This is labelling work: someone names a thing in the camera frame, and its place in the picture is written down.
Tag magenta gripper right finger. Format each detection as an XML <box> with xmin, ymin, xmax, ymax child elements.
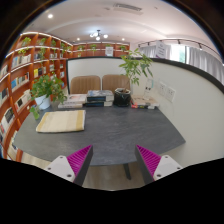
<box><xmin>135</xmin><ymin>145</ymin><xmax>182</xmax><ymax>184</ymax></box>

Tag stack of dark books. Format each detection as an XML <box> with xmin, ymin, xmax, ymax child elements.
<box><xmin>85</xmin><ymin>90</ymin><xmax>114</xmax><ymax>107</ymax></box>

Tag right tan chair back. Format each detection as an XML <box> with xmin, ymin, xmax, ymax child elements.
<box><xmin>102</xmin><ymin>74</ymin><xmax>130</xmax><ymax>92</ymax></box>

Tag leafy plant in white pot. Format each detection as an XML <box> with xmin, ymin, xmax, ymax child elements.
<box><xmin>29</xmin><ymin>75</ymin><xmax>67</xmax><ymax>119</ymax></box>

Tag orange wooden bookshelf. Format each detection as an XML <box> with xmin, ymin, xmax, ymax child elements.
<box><xmin>0</xmin><ymin>31</ymin><xmax>130</xmax><ymax>162</ymax></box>

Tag white wall socket panel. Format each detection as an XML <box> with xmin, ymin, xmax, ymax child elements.
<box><xmin>159</xmin><ymin>82</ymin><xmax>176</xmax><ymax>102</ymax></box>

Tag tall plant in black pot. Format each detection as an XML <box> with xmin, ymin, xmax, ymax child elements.
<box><xmin>114</xmin><ymin>48</ymin><xmax>153</xmax><ymax>107</ymax></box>

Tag ceiling chandelier lamp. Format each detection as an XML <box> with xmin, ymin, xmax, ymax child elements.
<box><xmin>90</xmin><ymin>30</ymin><xmax>108</xmax><ymax>41</ymax></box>

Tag light books stack left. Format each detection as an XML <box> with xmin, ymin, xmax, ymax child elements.
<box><xmin>58</xmin><ymin>94</ymin><xmax>87</xmax><ymax>108</ymax></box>

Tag tan chair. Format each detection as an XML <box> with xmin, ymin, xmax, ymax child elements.
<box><xmin>70</xmin><ymin>75</ymin><xmax>101</xmax><ymax>94</ymax></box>
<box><xmin>102</xmin><ymin>74</ymin><xmax>130</xmax><ymax>92</ymax></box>

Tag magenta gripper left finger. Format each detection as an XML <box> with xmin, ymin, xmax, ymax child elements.
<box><xmin>45</xmin><ymin>145</ymin><xmax>93</xmax><ymax>186</ymax></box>

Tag dark table leg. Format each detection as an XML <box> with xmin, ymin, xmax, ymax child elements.
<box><xmin>123</xmin><ymin>163</ymin><xmax>131</xmax><ymax>180</ymax></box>

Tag yellow striped folded towel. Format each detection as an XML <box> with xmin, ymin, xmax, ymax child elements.
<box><xmin>36</xmin><ymin>110</ymin><xmax>86</xmax><ymax>133</ymax></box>

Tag white curtains at window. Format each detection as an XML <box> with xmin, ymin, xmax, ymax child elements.
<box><xmin>138</xmin><ymin>44</ymin><xmax>224</xmax><ymax>85</ymax></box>

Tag left tan chair back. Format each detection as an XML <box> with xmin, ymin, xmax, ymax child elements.
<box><xmin>70</xmin><ymin>75</ymin><xmax>101</xmax><ymax>94</ymax></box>

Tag white standing sign card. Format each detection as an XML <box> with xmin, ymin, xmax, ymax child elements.
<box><xmin>143</xmin><ymin>78</ymin><xmax>154</xmax><ymax>100</ymax></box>

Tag books stack at right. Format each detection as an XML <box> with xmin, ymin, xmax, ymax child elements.
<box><xmin>131</xmin><ymin>95</ymin><xmax>159</xmax><ymax>109</ymax></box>

